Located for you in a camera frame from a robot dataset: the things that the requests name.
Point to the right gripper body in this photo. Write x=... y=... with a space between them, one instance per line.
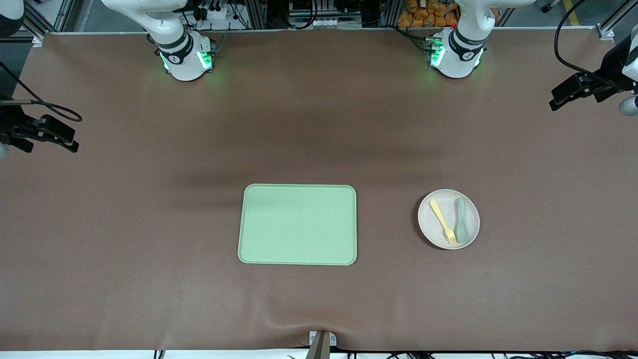
x=8 y=121

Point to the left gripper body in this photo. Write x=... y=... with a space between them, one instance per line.
x=606 y=73

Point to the sage green plastic spoon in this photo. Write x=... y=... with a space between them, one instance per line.
x=462 y=232

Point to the yellow plastic fork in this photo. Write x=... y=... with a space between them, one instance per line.
x=438 y=212

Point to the beige round plate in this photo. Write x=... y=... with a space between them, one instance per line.
x=426 y=222

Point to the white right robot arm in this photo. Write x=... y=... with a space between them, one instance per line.
x=184 y=65

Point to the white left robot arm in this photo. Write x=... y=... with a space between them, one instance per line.
x=456 y=57

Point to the brown table mat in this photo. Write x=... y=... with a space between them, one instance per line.
x=149 y=224

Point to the orange snack packet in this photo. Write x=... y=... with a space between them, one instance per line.
x=411 y=5
x=424 y=13
x=404 y=20
x=440 y=7
x=451 y=18

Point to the white power strip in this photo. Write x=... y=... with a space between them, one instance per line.
x=214 y=12

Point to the light green rectangular tray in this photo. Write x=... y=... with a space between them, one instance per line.
x=279 y=224

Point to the aluminium frame profile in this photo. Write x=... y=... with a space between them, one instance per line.
x=47 y=17
x=610 y=27

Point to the aluminium frame post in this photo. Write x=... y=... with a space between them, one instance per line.
x=391 y=12
x=256 y=12

